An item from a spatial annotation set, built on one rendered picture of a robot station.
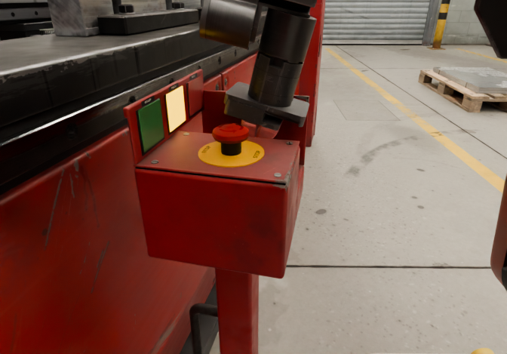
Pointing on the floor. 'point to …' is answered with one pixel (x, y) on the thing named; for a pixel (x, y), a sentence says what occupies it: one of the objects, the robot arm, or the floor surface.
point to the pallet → (474, 101)
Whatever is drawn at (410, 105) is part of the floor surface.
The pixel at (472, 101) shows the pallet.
